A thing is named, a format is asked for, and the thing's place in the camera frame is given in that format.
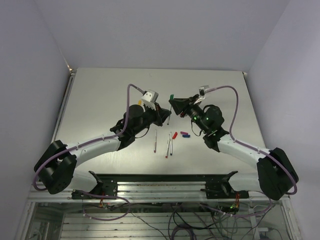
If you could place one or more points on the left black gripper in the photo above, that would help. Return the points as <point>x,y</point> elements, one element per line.
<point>160,114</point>

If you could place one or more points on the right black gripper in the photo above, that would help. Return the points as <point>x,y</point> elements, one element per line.
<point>185,104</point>

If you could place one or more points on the purple pen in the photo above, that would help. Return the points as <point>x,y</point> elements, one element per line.
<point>155,141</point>

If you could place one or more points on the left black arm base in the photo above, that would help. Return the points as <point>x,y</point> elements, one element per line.
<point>86,184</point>

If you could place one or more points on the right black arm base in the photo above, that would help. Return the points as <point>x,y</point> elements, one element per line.
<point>217,186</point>

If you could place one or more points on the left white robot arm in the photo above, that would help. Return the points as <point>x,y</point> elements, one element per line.
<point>57,168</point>

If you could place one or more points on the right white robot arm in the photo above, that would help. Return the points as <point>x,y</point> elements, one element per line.
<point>274,176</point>

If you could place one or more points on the blue pen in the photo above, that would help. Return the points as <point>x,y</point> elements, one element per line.
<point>171,144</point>

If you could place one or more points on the red pen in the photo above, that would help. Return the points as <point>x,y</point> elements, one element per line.
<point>167,152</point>

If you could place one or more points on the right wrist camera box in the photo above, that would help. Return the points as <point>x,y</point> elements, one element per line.
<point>202,91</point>

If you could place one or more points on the aluminium frame rail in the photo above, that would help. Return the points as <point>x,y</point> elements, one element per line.
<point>139,192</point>

